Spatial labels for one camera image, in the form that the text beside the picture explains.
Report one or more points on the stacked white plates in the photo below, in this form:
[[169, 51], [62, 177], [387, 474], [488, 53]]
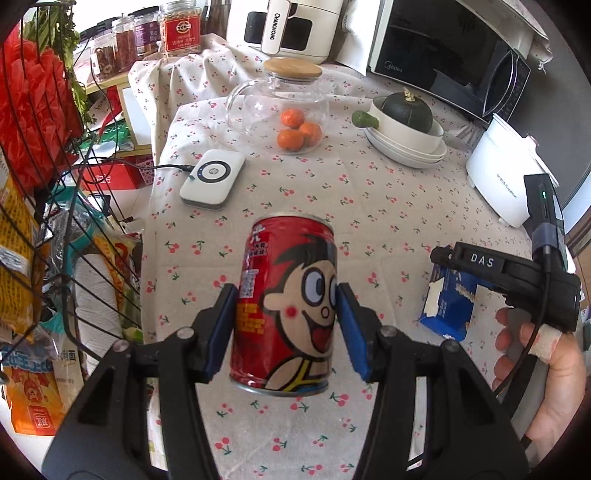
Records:
[[403, 155]]

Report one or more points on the orange tangerine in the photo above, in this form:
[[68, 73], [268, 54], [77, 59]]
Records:
[[290, 140], [312, 133], [292, 118]]

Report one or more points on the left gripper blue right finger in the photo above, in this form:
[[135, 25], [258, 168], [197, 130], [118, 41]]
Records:
[[384, 355]]

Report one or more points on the person's right hand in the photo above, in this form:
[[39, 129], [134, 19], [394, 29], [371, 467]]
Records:
[[565, 386]]

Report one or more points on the black wire basket rack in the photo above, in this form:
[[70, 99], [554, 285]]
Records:
[[68, 268]]

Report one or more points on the white electric cooking pot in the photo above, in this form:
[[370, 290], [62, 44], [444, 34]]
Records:
[[497, 167]]

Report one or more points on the glass teapot wooden lid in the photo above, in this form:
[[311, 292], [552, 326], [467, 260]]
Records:
[[253, 108]]

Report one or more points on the white wireless charger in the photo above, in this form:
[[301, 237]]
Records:
[[210, 181]]

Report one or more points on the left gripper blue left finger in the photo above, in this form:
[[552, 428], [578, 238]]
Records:
[[192, 355]]

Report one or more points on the black microwave oven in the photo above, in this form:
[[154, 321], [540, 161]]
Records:
[[446, 50]]

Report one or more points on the dark green pumpkin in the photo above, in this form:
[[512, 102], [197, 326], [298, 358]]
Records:
[[408, 109]]

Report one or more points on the dark blue biscuit box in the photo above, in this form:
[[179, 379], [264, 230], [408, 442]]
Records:
[[449, 305]]

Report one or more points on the spice glass jar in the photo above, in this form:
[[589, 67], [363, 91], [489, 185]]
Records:
[[125, 48]]

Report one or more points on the white oval bowl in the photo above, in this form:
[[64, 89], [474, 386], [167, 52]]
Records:
[[405, 136]]

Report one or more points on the red cartoon drink can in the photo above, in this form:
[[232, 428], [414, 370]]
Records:
[[284, 327]]

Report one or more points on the red label glass jar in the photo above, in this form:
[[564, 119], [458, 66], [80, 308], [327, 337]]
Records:
[[179, 22]]

